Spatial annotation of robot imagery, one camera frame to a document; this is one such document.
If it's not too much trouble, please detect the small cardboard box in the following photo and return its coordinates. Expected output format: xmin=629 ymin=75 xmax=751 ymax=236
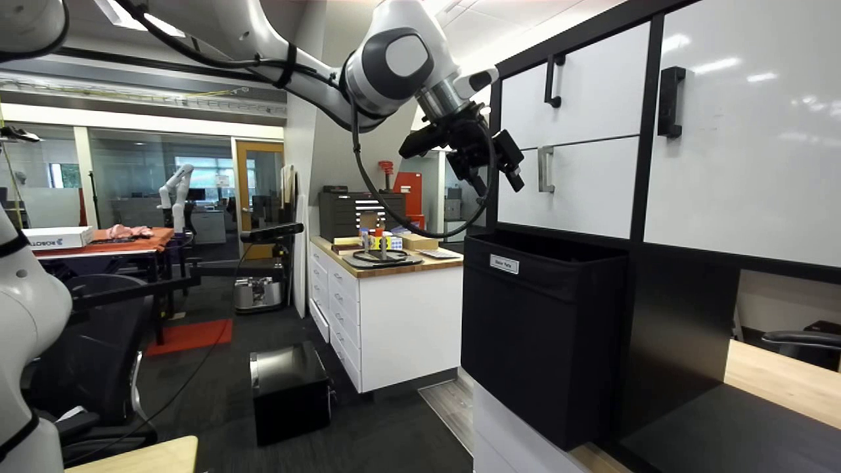
xmin=399 ymin=231 xmax=443 ymax=256

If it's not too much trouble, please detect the large white cabinet door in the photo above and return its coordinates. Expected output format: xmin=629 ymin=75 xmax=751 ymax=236
xmin=645 ymin=0 xmax=841 ymax=272

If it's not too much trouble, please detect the orange table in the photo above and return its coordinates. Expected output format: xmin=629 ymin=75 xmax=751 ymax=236
xmin=30 ymin=224 xmax=179 ymax=265

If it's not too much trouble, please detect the black door handle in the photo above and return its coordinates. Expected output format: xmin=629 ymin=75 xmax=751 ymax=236
xmin=658 ymin=67 xmax=688 ymax=142

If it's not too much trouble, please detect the black box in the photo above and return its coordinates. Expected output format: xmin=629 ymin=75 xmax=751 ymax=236
xmin=246 ymin=343 xmax=339 ymax=450

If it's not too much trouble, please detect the rectangular ceiling light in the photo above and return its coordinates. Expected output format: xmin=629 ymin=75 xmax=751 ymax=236
xmin=89 ymin=0 xmax=190 ymax=40

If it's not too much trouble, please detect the white cabinet with wood top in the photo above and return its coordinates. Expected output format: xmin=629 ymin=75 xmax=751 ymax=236
xmin=305 ymin=235 xmax=468 ymax=398

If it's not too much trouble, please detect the white bin label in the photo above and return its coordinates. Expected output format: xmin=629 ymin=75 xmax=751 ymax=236
xmin=487 ymin=253 xmax=524 ymax=280

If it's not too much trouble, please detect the white flat tray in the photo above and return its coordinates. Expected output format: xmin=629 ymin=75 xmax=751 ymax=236
xmin=418 ymin=247 xmax=465 ymax=265

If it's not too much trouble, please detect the silver drawer handle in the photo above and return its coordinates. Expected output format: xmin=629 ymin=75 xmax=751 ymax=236
xmin=537 ymin=146 xmax=560 ymax=198

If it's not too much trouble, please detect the colourful toy stack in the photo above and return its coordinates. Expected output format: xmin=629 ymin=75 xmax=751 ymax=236
xmin=365 ymin=224 xmax=394 ymax=257

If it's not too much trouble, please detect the red floor mat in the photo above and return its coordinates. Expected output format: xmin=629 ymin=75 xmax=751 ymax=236
xmin=143 ymin=315 xmax=238 ymax=360

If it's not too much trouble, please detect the black tool chest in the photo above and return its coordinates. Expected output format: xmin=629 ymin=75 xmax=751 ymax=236
xmin=316 ymin=184 xmax=408 ymax=239

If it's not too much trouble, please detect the black office chair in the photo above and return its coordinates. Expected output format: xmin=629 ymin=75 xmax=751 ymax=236
xmin=25 ymin=268 xmax=164 ymax=467

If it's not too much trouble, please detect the black fabric storage bin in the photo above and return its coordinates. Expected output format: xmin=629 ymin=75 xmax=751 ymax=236
xmin=461 ymin=224 xmax=634 ymax=456

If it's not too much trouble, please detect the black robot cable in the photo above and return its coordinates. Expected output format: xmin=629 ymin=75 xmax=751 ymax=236
xmin=347 ymin=103 xmax=500 ymax=243

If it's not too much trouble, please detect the dark round tray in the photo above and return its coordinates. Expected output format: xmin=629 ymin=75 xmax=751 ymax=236
xmin=339 ymin=247 xmax=427 ymax=272

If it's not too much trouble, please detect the white flat box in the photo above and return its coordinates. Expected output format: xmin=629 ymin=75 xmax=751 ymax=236
xmin=21 ymin=224 xmax=96 ymax=253

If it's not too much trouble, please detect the red machine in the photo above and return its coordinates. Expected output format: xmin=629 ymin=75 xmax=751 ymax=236
xmin=377 ymin=157 xmax=429 ymax=235

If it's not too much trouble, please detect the black drawer handle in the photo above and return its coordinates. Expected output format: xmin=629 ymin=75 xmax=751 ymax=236
xmin=542 ymin=52 xmax=569 ymax=110

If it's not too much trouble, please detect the wooden framed glass door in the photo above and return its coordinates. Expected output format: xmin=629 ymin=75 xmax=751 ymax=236
xmin=228 ymin=136 xmax=290 ymax=236

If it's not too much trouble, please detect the white drawer with black handle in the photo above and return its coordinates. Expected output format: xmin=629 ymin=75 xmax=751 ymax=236
xmin=497 ymin=21 xmax=654 ymax=155

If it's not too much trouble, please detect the dark padded seat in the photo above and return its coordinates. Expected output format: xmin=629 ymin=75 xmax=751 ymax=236
xmin=754 ymin=318 xmax=841 ymax=374

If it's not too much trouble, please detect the black table mat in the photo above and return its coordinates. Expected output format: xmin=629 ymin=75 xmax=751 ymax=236
xmin=617 ymin=381 xmax=841 ymax=473

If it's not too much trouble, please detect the silver bucket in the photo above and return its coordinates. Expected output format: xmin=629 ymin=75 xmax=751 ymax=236
xmin=231 ymin=273 xmax=290 ymax=315

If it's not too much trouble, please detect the white drawer with silver handle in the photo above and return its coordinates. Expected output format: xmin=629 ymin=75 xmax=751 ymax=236
xmin=495 ymin=136 xmax=642 ymax=243

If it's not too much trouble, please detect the black cabinet frame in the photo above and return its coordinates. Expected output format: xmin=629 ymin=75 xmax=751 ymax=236
xmin=485 ymin=0 xmax=841 ymax=473

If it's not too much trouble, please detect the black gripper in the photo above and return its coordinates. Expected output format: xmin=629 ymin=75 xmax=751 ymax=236
xmin=424 ymin=100 xmax=528 ymax=198

